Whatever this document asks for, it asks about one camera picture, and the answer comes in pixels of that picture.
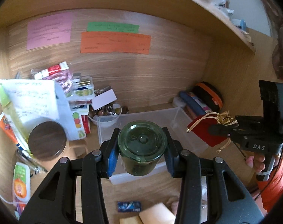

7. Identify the green sticky note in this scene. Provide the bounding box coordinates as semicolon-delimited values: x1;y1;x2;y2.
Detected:
87;22;139;33

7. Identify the red pouch gold ribbon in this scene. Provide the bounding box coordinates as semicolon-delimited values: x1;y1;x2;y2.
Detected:
186;111;238;154

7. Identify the clear plastic storage bin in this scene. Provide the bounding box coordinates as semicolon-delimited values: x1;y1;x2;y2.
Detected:
97;107;208;185

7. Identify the blue zip pouch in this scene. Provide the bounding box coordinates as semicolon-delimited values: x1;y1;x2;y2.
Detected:
179;91;213;116

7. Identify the clear cup with trinkets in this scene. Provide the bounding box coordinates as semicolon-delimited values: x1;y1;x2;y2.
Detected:
87;104;122;127

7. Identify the person's right hand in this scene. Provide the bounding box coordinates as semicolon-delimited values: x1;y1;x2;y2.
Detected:
246;155;279;174

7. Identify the small blue card box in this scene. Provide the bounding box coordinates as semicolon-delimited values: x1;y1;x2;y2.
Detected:
117;201;142;213

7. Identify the orange sticky note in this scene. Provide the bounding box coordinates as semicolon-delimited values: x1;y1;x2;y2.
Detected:
80;31;152;55

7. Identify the orange white tissue pack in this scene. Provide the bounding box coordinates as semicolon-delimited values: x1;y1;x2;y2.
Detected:
12;162;31;203

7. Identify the white small box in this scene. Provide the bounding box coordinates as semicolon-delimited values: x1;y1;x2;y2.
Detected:
91;89;117;110

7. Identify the orange black round case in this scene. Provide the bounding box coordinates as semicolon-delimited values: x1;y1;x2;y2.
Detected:
192;81;223;112

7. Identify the green glass jar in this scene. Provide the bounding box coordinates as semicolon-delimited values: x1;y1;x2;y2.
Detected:
118;120;167;176

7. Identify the brown mug with lid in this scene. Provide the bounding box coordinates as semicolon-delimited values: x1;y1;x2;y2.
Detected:
28;121;67;161

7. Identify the orange glue tube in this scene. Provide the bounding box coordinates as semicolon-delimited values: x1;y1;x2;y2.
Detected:
0;112;26;150

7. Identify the pink sticky note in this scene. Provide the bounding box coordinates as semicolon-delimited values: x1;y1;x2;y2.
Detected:
27;12;74;51

